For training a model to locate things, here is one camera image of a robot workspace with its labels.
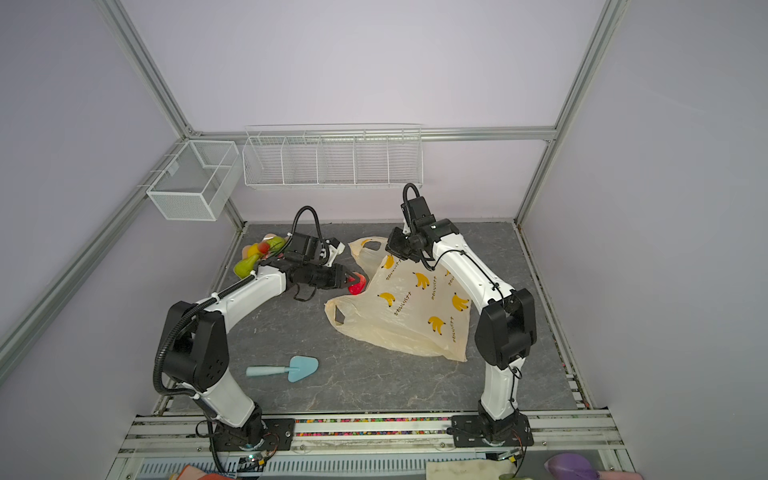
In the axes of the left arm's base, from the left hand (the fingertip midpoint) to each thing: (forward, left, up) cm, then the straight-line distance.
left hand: (354, 282), depth 87 cm
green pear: (+12, +37, -5) cm, 40 cm away
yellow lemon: (+20, +36, -6) cm, 42 cm away
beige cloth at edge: (-46, -29, -11) cm, 55 cm away
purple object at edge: (-46, -51, -14) cm, 70 cm away
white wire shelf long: (+39, +6, +17) cm, 43 cm away
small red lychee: (+20, +32, -5) cm, 38 cm away
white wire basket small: (+36, +52, +11) cm, 64 cm away
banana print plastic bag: (-7, -14, 0) cm, 16 cm away
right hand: (+7, -10, +6) cm, 14 cm away
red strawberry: (-1, -1, 0) cm, 2 cm away
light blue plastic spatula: (-20, +17, -12) cm, 29 cm away
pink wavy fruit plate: (+21, +40, -7) cm, 46 cm away
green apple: (+23, +29, -6) cm, 37 cm away
